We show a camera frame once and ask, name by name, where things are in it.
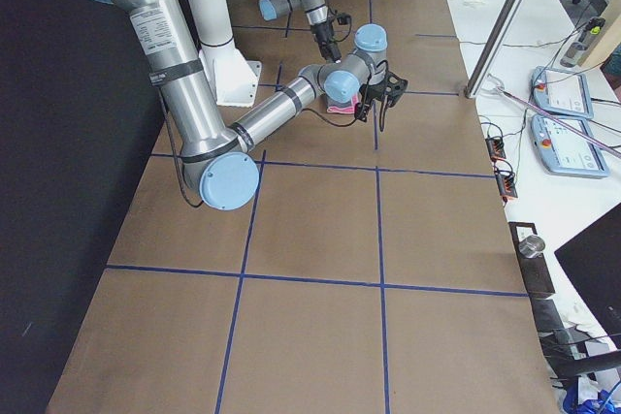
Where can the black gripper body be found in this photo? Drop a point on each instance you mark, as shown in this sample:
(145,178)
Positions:
(323,36)
(374,92)

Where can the pink and grey towel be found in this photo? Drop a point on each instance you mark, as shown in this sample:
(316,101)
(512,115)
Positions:
(336,107)

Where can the reacher grabber stick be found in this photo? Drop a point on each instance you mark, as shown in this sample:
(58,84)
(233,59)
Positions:
(499,88)

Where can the orange connector block far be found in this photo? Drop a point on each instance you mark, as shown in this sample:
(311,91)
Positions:
(496,148)

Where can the orange connector block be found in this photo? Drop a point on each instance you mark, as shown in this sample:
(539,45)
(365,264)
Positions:
(506,184)
(496,148)

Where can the orange connector block near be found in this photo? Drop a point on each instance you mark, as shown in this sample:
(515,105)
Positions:
(506,184)

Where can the far teach pendant tablet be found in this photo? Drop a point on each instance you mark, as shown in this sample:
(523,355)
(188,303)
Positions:
(562,92)

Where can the teach pendant tablet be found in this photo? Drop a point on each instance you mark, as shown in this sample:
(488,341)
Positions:
(563,152)
(562,92)

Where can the near teach pendant tablet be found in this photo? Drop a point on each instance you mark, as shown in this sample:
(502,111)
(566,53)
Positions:
(563,152)

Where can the metal cup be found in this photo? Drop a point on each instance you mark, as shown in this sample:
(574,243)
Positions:
(531,246)

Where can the black tray under cup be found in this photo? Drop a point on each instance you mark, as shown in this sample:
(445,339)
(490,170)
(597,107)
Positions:
(534,271)

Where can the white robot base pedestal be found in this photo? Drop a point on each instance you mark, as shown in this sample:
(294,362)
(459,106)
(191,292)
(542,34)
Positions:
(230,75)

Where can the aluminium frame post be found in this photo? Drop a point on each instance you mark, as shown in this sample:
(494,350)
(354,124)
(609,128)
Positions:
(492,47)

